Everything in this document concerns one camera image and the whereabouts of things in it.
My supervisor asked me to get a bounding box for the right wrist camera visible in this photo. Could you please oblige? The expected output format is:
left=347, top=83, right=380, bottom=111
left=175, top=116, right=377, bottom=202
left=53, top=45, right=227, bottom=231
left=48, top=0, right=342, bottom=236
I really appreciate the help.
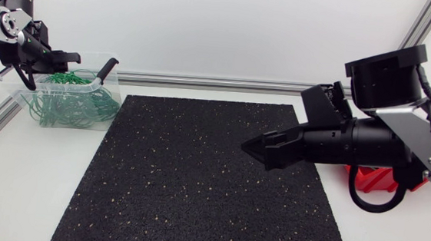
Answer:
left=298, top=78, right=356, bottom=129

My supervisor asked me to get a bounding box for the clear plastic bin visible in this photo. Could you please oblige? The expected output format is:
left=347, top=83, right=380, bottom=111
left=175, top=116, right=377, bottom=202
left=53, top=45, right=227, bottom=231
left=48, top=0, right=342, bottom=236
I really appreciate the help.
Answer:
left=0, top=44, right=128, bottom=134

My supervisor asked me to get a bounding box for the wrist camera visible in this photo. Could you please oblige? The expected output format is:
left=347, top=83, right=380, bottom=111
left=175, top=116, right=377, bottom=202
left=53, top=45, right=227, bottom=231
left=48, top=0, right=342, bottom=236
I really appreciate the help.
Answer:
left=28, top=19, right=52, bottom=49
left=298, top=78, right=356, bottom=129

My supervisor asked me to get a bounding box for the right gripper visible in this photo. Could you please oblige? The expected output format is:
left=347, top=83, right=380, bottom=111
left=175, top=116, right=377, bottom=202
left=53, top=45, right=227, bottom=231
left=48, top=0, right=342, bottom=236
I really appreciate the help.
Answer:
left=239, top=110, right=360, bottom=178

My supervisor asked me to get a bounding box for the red plastic box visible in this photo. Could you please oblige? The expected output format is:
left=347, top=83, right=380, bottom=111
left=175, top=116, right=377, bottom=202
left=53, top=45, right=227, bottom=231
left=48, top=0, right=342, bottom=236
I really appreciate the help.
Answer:
left=342, top=163, right=430, bottom=199

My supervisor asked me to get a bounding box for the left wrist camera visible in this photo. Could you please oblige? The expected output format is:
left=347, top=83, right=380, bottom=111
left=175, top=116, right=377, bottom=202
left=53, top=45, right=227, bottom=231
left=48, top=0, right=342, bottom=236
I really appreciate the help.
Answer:
left=28, top=19, right=52, bottom=49

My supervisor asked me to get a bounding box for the black speckled mat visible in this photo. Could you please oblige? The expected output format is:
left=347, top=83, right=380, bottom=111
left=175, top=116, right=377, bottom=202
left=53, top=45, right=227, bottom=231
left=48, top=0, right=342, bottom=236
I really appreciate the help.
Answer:
left=48, top=86, right=366, bottom=241

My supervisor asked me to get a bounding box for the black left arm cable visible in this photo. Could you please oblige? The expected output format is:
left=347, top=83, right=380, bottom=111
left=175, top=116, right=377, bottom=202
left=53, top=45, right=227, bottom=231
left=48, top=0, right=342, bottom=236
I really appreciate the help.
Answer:
left=8, top=61, right=41, bottom=93

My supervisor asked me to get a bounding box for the black right arm cable loop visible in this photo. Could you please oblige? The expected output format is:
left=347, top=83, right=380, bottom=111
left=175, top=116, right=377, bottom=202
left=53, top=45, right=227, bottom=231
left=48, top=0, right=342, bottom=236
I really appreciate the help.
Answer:
left=345, top=164, right=409, bottom=216

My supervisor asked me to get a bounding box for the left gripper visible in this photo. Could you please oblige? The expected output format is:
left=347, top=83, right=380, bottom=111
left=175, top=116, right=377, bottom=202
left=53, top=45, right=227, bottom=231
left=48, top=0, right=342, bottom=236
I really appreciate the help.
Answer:
left=0, top=34, right=122, bottom=87

